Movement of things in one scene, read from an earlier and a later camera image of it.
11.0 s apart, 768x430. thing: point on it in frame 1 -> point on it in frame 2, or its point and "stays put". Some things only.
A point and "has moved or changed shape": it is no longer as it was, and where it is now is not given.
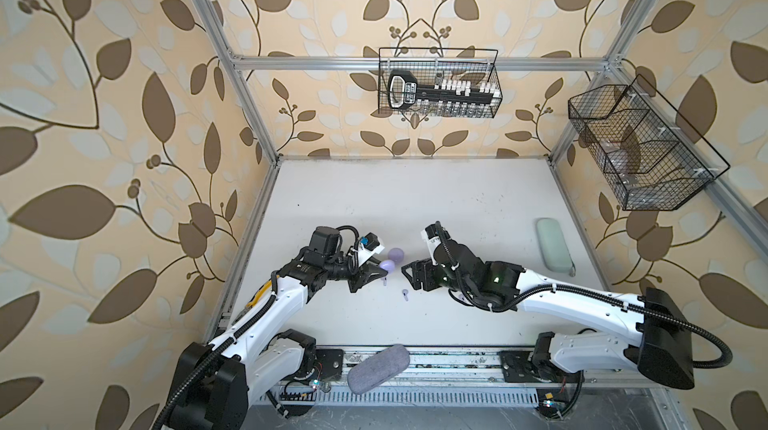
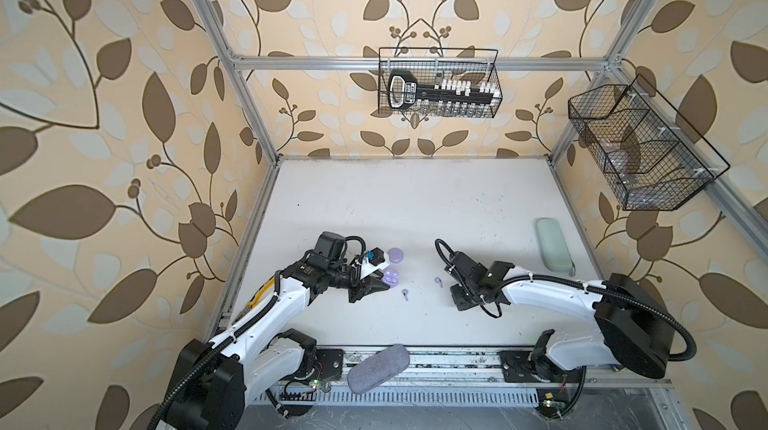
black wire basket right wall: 652,159 stays put
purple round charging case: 395,255 has moved or changed shape
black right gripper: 426,267 -> 458,302
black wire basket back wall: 439,82 stays put
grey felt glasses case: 378,368 stays put
